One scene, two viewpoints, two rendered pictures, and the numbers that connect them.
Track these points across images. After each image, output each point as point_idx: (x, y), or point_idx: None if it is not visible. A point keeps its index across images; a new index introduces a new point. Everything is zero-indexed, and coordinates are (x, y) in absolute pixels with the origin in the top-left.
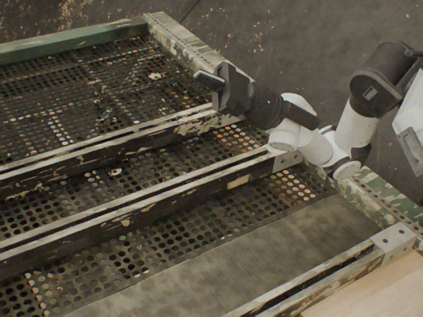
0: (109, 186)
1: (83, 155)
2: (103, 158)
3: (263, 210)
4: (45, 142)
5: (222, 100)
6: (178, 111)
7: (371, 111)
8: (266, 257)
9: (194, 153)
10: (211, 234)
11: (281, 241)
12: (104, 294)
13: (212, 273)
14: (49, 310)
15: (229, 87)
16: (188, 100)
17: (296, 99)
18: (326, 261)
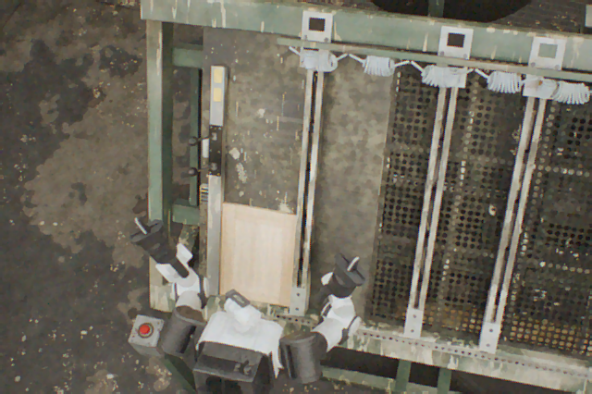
0: (569, 215)
1: (509, 197)
2: (505, 210)
3: (383, 264)
4: (571, 185)
5: (343, 260)
6: (530, 301)
7: (300, 331)
8: (348, 234)
9: (470, 272)
10: (387, 221)
11: (352, 252)
12: (388, 133)
13: (359, 198)
14: (398, 99)
15: (340, 267)
16: None
17: (334, 304)
18: (308, 253)
